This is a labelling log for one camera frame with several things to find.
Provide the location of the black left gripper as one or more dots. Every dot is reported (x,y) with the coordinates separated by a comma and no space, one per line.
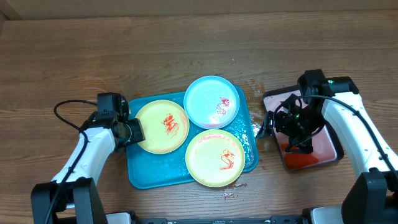
(138,134)

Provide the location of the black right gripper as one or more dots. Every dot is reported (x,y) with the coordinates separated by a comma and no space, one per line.
(305,142)

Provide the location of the yellow plate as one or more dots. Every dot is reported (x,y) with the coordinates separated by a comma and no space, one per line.
(165,126)
(215,158)

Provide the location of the light blue plate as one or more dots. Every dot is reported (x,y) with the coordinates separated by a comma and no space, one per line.
(211,102)

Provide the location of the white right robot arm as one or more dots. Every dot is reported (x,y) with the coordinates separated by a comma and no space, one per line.
(373,197)

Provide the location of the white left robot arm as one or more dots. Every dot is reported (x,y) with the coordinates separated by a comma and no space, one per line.
(72,196)

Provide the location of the blue plastic tray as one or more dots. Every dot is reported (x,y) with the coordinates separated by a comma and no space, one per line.
(147,170)

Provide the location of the black tray with red water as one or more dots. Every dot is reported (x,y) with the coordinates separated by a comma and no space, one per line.
(326,146)

